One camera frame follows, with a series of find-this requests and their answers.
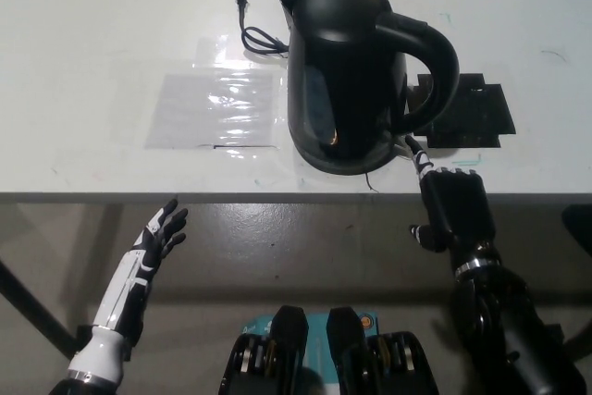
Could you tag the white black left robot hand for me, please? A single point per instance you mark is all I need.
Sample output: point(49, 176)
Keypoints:
point(139, 270)

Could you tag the black table leg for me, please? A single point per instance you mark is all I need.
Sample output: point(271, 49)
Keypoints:
point(578, 335)
point(32, 304)

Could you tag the large clear plastic sheet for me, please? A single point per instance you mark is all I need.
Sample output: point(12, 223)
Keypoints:
point(203, 108)

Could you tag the black kettle power base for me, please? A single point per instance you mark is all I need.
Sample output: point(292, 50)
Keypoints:
point(333, 167)

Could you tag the black square mat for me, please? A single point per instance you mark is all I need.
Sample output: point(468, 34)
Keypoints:
point(476, 113)

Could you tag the black teal robot body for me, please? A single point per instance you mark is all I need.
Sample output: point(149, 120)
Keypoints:
point(296, 358)

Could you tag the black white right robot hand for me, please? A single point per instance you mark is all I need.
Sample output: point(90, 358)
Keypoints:
point(458, 210)

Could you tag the black rounded chair part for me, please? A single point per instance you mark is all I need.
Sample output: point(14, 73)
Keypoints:
point(578, 228)

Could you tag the black electric kettle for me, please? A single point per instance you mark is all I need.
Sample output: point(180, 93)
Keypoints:
point(342, 66)

